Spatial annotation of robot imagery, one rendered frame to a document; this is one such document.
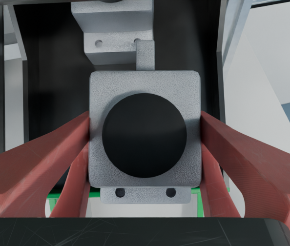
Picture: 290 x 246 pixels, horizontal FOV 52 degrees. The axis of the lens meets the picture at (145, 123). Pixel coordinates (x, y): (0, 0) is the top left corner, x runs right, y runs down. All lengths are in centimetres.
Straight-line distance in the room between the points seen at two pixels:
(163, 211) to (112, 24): 25
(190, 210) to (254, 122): 31
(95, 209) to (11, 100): 16
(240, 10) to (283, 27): 82
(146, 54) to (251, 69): 57
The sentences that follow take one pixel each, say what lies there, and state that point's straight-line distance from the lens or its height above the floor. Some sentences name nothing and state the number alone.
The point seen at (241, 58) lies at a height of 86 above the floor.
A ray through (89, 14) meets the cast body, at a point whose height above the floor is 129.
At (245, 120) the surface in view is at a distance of 64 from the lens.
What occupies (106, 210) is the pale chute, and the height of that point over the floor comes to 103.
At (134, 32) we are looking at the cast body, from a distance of 19.
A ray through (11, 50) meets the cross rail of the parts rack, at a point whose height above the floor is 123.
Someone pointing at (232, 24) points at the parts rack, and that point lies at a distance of 27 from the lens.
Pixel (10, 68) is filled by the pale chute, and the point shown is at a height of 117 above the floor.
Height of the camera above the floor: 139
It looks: 62 degrees down
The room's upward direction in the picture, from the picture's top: 4 degrees counter-clockwise
